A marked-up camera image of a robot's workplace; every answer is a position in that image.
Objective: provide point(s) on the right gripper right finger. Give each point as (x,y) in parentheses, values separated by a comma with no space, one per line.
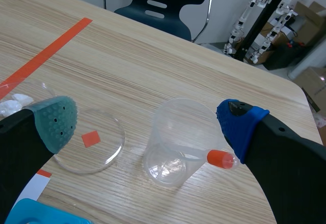
(285,163)

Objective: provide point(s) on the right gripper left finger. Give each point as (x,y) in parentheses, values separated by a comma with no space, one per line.
(23,152)

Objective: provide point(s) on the dropper with red bulb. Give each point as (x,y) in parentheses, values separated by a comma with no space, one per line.
(217,157)

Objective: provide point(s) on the clear plastic beaker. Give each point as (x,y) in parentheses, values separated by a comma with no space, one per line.
(178,132)

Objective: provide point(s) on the white sheet of paper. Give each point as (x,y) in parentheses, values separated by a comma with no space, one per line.
(35,185)

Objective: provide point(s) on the white lump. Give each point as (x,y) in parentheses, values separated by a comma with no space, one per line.
(14,104)

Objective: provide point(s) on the turquoise rack with round holes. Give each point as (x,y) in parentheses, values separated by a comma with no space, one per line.
(43,213)

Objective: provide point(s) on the empty clear glass dish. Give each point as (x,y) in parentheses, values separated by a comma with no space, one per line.
(102,142)

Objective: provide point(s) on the dark box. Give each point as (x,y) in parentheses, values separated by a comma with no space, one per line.
(285,56)

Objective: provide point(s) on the open brown cardboard box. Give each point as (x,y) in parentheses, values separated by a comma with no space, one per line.
(312,23)

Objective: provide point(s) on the black metal pole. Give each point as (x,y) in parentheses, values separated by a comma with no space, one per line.
(265,20)

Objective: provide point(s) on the dark blue chair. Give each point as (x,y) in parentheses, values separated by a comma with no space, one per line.
(165,5)

